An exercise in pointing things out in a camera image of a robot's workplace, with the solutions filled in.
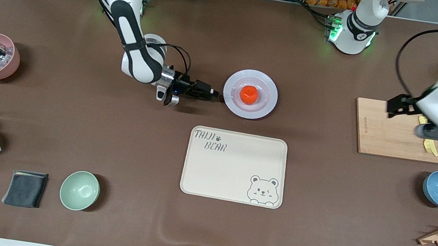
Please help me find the orange fruit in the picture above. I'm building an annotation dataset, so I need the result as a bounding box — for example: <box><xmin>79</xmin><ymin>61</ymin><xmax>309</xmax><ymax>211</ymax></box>
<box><xmin>238</xmin><ymin>84</ymin><xmax>260</xmax><ymax>106</ymax></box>

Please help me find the white round plate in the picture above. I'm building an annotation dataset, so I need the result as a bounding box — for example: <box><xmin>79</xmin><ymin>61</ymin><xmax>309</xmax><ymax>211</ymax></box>
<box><xmin>219</xmin><ymin>66</ymin><xmax>282</xmax><ymax>123</ymax></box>

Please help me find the wooden cutting board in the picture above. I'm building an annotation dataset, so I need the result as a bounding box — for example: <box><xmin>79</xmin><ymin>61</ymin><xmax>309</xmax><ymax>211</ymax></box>
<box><xmin>348</xmin><ymin>96</ymin><xmax>438</xmax><ymax>166</ymax></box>

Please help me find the yellow plastic fork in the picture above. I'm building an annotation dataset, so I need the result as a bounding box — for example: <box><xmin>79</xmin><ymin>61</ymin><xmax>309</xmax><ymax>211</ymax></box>
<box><xmin>414</xmin><ymin>116</ymin><xmax>438</xmax><ymax>155</ymax></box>

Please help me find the cream bear print tray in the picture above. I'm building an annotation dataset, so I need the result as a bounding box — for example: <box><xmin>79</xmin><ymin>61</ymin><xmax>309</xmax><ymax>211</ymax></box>
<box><xmin>178</xmin><ymin>124</ymin><xmax>292</xmax><ymax>211</ymax></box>

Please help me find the green bowl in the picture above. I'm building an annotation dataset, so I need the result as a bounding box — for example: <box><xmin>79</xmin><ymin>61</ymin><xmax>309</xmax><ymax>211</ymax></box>
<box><xmin>57</xmin><ymin>167</ymin><xmax>103</xmax><ymax>214</ymax></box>

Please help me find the dark grey folded cloth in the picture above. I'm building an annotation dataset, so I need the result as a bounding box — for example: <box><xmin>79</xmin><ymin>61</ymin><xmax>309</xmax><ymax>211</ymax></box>
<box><xmin>1</xmin><ymin>168</ymin><xmax>49</xmax><ymax>211</ymax></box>

